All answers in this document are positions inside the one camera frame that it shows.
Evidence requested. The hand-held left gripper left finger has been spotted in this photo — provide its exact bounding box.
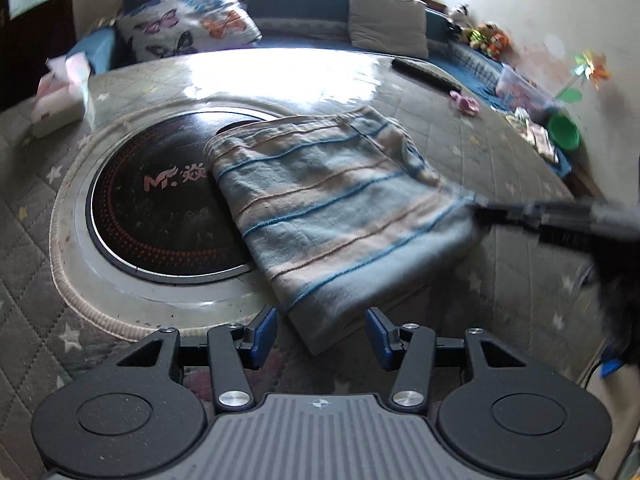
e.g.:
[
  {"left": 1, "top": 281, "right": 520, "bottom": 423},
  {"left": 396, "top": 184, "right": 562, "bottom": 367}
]
[{"left": 115, "top": 305, "right": 279, "bottom": 412}]

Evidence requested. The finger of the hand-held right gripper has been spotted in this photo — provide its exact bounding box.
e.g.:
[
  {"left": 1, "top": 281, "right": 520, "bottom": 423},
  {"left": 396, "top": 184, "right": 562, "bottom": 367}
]
[{"left": 471, "top": 199, "right": 546, "bottom": 229}]

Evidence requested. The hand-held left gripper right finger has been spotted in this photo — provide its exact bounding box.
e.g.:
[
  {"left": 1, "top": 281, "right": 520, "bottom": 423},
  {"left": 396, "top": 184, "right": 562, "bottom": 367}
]
[{"left": 366, "top": 307, "right": 531, "bottom": 413}]

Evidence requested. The blue striped garment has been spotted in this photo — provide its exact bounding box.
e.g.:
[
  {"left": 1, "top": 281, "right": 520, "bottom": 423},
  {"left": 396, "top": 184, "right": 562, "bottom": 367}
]
[{"left": 202, "top": 105, "right": 483, "bottom": 358}]

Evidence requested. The printed packet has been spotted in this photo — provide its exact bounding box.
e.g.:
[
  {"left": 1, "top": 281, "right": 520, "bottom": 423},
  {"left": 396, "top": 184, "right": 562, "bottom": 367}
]
[{"left": 520, "top": 122, "right": 553, "bottom": 153}]

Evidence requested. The green plastic bowl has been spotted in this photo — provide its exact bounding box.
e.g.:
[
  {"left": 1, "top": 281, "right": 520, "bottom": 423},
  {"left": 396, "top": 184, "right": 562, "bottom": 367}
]
[{"left": 547, "top": 114, "right": 582, "bottom": 151}]

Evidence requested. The small pink toy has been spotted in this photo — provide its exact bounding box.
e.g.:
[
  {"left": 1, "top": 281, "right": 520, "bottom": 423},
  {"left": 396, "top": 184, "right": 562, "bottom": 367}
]
[{"left": 449, "top": 90, "right": 481, "bottom": 115}]

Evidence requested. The clear plastic container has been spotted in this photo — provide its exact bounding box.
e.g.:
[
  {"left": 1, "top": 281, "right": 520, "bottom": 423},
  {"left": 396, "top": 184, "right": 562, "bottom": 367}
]
[{"left": 495, "top": 64, "right": 551, "bottom": 111}]

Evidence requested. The colourful pinwheel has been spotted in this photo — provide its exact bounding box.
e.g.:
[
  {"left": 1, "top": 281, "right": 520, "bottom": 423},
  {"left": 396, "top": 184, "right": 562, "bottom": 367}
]
[{"left": 555, "top": 50, "right": 613, "bottom": 103}]

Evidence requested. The black remote control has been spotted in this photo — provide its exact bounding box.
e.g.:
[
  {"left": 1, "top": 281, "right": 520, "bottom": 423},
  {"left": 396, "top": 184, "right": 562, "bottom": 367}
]
[{"left": 391, "top": 57, "right": 456, "bottom": 88}]

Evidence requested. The round black induction cooktop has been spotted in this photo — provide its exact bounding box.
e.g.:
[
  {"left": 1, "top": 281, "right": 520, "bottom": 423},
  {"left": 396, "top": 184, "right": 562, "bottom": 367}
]
[{"left": 75, "top": 107, "right": 281, "bottom": 291}]

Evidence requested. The orange plush toy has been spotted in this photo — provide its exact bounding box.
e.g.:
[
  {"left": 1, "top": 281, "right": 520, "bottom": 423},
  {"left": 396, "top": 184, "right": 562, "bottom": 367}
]
[{"left": 480, "top": 22, "right": 511, "bottom": 58}]

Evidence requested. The black and white plush toy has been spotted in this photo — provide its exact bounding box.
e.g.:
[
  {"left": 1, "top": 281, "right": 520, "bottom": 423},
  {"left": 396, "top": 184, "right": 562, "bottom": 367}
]
[{"left": 446, "top": 4, "right": 471, "bottom": 31}]

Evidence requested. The plain beige pillow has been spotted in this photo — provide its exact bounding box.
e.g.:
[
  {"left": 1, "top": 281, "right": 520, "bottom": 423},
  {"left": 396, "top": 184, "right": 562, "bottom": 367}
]
[{"left": 347, "top": 0, "right": 431, "bottom": 59}]

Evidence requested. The blue sofa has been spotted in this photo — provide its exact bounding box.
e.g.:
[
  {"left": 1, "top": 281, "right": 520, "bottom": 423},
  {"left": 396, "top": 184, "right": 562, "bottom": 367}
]
[{"left": 65, "top": 0, "right": 576, "bottom": 181}]

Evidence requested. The pink white tissue box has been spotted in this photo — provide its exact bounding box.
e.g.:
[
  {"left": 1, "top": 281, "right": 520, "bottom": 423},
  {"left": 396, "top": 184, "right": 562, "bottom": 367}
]
[{"left": 30, "top": 52, "right": 93, "bottom": 138}]

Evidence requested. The butterfly print pillow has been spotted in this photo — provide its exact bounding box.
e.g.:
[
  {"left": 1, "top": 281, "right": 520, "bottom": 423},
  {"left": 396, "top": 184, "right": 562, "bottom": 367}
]
[{"left": 115, "top": 0, "right": 263, "bottom": 63}]

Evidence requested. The dark wooden glass door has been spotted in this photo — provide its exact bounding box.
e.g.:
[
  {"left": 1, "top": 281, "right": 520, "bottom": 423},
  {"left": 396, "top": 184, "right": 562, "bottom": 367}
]
[{"left": 0, "top": 0, "right": 76, "bottom": 111}]

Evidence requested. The black cable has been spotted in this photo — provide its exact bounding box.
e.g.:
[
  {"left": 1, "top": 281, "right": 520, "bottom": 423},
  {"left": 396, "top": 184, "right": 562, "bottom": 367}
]
[{"left": 582, "top": 360, "right": 606, "bottom": 386}]

